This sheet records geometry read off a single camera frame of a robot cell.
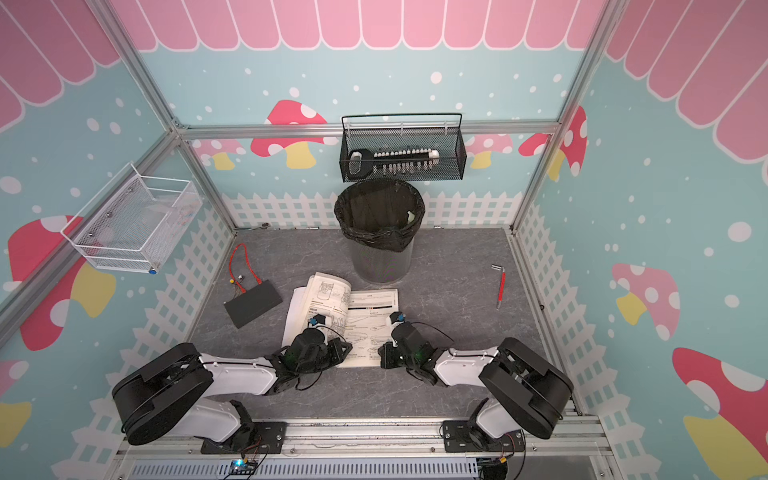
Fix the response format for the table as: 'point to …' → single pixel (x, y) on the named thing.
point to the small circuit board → (243, 467)
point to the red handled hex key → (501, 291)
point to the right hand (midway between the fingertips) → (378, 352)
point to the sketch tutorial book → (360, 316)
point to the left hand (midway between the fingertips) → (353, 352)
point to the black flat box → (250, 305)
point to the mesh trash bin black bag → (379, 218)
